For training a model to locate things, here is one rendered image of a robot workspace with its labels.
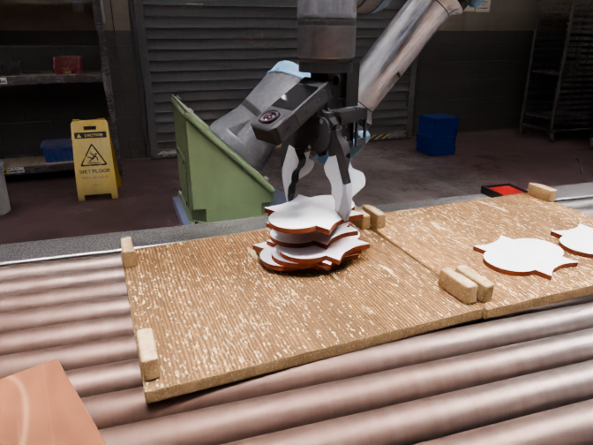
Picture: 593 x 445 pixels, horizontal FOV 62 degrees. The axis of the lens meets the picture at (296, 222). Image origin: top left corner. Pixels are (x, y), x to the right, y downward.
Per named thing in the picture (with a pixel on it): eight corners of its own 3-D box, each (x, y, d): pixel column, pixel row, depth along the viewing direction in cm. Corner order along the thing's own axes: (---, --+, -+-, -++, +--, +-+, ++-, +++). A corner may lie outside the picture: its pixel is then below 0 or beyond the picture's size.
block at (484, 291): (451, 282, 67) (454, 265, 66) (462, 281, 68) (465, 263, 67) (482, 305, 62) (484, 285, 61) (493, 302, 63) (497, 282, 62)
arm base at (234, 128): (200, 119, 111) (229, 86, 111) (244, 157, 121) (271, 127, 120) (223, 141, 100) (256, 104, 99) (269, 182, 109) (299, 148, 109)
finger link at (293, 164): (311, 196, 78) (331, 148, 72) (284, 206, 74) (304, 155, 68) (297, 184, 79) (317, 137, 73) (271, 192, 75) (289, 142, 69)
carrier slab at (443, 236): (356, 223, 92) (356, 215, 91) (527, 199, 106) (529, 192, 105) (485, 320, 62) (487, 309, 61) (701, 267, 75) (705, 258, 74)
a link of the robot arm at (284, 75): (252, 109, 117) (290, 66, 116) (293, 145, 114) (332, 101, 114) (237, 91, 105) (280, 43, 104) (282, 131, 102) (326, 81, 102)
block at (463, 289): (436, 284, 67) (438, 267, 66) (446, 282, 67) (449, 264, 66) (465, 306, 62) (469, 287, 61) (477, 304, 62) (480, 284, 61)
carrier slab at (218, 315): (122, 259, 78) (120, 250, 77) (351, 223, 92) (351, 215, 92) (146, 405, 48) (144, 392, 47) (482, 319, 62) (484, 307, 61)
